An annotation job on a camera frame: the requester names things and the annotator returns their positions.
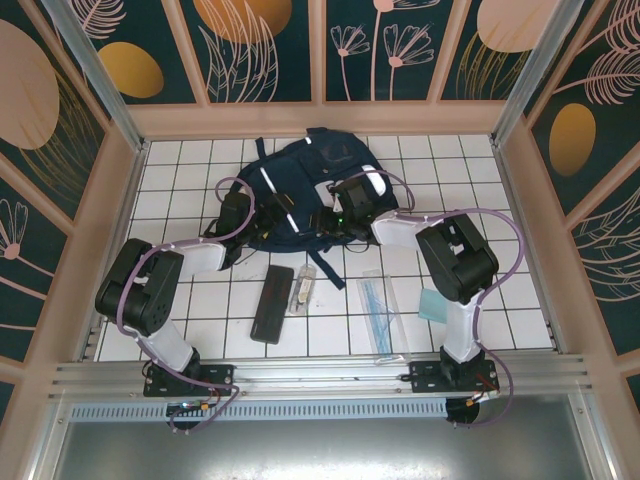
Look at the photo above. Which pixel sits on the teal panel pink flowers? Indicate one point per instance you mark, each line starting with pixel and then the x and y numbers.
pixel 380 75

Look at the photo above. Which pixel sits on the teal panel oval and fern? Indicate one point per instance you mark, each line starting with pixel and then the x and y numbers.
pixel 572 140

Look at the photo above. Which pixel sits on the teal panel pink fern leaves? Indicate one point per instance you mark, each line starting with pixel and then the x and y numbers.
pixel 610 270

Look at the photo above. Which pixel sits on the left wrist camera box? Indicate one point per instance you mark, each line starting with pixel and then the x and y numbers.
pixel 236 210

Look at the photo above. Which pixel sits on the teal panel single pink flower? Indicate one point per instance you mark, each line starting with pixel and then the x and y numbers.
pixel 25 280

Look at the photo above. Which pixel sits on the yellow power connector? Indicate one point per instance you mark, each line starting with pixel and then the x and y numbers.
pixel 472 401

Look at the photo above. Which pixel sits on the light blue sticky notes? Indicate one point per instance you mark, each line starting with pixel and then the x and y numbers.
pixel 432 307

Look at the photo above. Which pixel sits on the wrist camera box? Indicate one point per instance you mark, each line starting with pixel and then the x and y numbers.
pixel 236 210
pixel 355 197

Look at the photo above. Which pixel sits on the small circuit board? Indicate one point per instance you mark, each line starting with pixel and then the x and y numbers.
pixel 187 406

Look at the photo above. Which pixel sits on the teal panel orange oval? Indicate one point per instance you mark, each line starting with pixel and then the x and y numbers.
pixel 130 70

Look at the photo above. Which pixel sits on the teal panel orange disc leaves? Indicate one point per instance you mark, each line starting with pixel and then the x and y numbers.
pixel 240 20

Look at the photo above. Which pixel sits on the teal panel large pink oval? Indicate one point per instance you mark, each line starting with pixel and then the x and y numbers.
pixel 30 90

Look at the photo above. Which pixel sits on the navy blue backpack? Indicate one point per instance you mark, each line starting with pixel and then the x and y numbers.
pixel 300 170

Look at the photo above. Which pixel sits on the grey sheet metal panel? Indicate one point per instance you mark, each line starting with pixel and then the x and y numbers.
pixel 320 450

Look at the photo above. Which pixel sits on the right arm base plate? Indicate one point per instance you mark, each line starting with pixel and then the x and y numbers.
pixel 425 375

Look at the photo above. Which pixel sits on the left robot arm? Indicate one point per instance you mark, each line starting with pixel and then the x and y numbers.
pixel 140 290

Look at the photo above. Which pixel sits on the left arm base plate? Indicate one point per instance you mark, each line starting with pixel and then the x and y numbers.
pixel 220 375

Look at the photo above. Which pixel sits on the black pencil case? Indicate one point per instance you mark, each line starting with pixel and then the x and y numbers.
pixel 272 305

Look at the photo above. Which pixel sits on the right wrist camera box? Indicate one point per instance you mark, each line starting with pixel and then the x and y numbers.
pixel 355 197

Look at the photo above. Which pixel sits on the teal panel pink disc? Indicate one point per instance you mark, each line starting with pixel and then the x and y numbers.
pixel 500 25

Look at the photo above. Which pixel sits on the aluminium mounting rail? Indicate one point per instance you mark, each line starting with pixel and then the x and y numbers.
pixel 320 372

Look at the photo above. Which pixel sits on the aluminium corner post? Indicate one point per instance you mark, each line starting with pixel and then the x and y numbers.
pixel 530 70
pixel 100 85

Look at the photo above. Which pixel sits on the clear plastic stationery pack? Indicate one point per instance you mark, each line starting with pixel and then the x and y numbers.
pixel 302 290

